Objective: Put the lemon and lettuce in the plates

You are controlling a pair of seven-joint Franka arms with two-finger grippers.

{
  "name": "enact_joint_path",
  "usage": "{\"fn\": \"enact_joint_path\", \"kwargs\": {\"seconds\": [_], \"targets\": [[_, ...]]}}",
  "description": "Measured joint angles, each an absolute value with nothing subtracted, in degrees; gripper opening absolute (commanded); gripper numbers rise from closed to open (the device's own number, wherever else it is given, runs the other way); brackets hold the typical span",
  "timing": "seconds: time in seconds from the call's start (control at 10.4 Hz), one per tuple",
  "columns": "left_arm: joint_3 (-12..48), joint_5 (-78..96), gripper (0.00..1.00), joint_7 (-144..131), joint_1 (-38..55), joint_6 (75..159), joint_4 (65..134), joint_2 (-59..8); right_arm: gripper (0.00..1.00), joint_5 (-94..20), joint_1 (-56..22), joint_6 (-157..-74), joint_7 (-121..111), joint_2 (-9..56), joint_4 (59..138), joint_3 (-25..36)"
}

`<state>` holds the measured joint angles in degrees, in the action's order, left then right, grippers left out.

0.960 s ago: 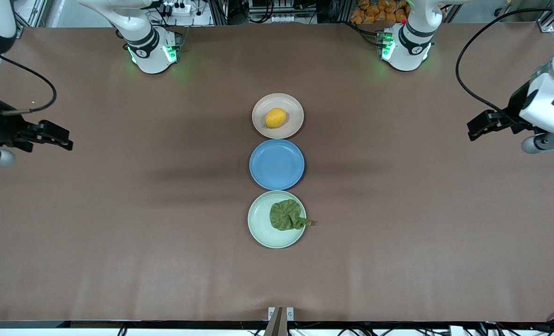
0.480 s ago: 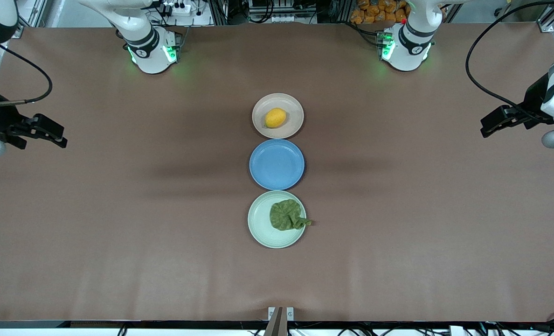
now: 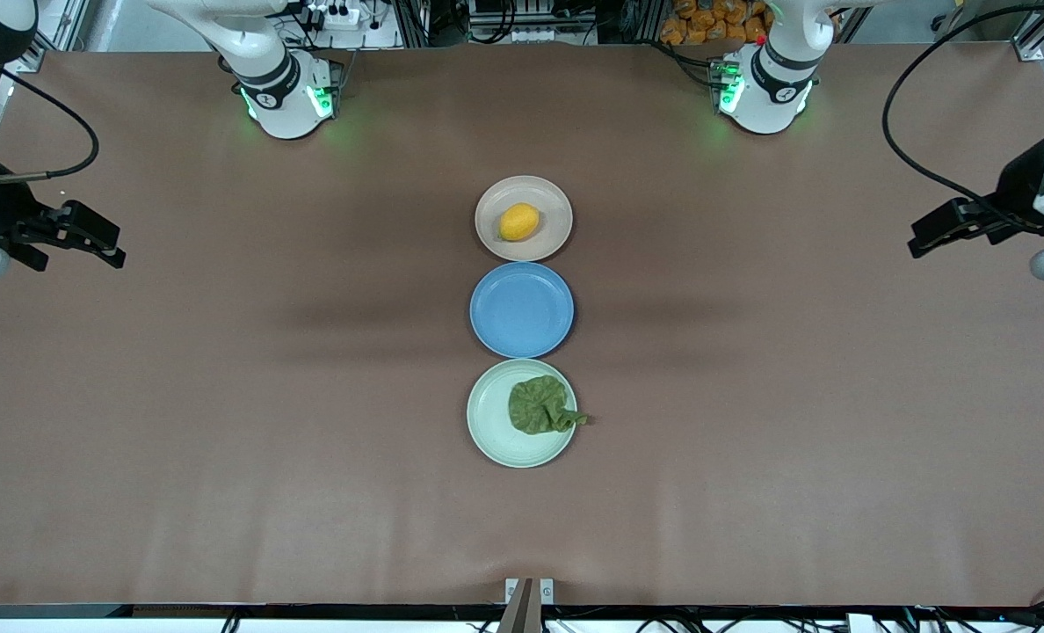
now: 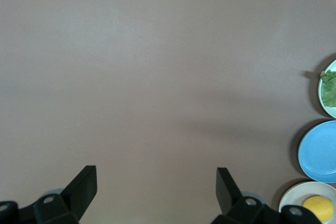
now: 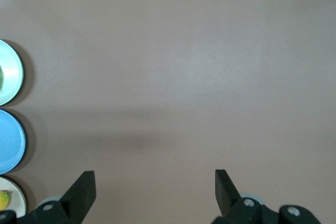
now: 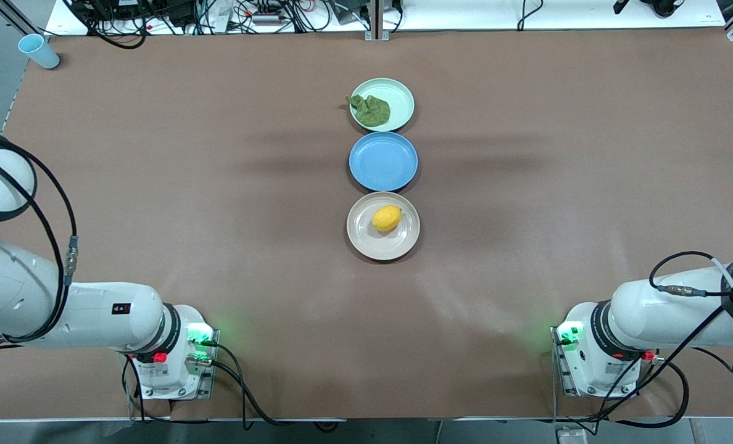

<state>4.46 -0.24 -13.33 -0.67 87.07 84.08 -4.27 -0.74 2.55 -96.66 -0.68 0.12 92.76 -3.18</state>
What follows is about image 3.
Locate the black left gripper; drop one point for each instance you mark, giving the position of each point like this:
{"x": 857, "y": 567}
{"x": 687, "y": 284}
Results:
{"x": 1018, "y": 191}

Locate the yellow lemon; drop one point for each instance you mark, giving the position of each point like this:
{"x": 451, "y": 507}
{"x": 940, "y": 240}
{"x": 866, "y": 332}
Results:
{"x": 519, "y": 221}

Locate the green lettuce leaf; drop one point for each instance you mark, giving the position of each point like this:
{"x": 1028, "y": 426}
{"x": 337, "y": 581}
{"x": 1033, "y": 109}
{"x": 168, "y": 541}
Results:
{"x": 537, "y": 406}

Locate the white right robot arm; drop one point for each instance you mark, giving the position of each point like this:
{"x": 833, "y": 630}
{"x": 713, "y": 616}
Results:
{"x": 280, "y": 88}

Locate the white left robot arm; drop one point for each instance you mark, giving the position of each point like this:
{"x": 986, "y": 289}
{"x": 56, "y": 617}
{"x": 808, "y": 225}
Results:
{"x": 777, "y": 88}

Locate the brown table cover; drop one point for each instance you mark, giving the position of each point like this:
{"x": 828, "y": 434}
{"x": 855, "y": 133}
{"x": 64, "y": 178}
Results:
{"x": 223, "y": 396}

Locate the orange snack bags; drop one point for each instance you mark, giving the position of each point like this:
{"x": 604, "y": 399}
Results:
{"x": 706, "y": 22}

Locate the white power strip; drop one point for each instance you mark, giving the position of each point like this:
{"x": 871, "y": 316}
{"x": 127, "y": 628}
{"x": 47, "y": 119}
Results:
{"x": 337, "y": 15}

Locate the beige white plate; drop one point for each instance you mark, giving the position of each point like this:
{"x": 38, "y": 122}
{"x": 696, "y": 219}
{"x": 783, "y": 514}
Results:
{"x": 553, "y": 237}

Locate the blue plate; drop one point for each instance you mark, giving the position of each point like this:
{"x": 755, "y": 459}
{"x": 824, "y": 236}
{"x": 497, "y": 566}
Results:
{"x": 522, "y": 309}

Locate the mint green plate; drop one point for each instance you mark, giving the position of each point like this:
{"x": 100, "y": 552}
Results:
{"x": 491, "y": 422}

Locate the aluminium frame profile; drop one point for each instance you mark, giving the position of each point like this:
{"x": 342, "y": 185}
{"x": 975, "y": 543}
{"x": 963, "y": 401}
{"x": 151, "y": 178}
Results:
{"x": 1027, "y": 40}
{"x": 34, "y": 53}

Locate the black table edge rail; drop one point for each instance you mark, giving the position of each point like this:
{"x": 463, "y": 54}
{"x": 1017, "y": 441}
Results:
{"x": 223, "y": 609}

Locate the silver metal bracket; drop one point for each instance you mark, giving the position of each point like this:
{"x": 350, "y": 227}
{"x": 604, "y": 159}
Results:
{"x": 511, "y": 589}

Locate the grey camera mount pole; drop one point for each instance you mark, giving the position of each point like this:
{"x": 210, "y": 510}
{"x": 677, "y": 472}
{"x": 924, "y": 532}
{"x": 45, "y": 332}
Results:
{"x": 522, "y": 611}

